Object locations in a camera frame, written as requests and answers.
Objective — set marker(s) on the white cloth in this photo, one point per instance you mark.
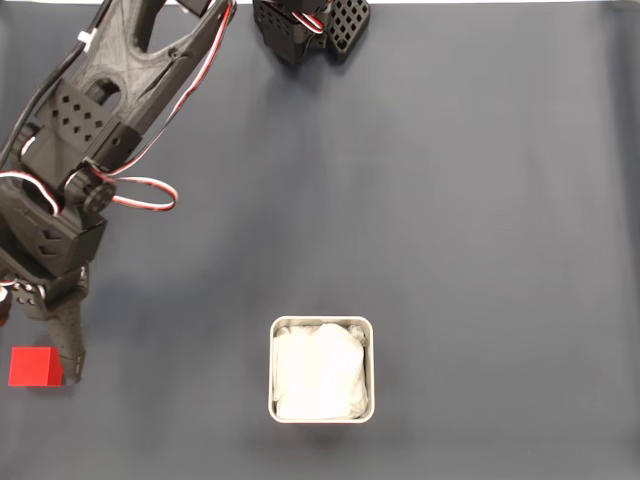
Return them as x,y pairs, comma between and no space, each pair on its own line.
320,370

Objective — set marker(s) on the red cube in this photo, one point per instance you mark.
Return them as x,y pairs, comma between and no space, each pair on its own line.
30,367

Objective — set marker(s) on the beige square box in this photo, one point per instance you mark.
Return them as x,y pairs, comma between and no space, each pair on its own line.
272,372

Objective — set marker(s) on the white wrist camera board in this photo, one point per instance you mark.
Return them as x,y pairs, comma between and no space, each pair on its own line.
2,294

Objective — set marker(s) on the dark table mat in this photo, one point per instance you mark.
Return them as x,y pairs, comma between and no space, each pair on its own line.
450,225

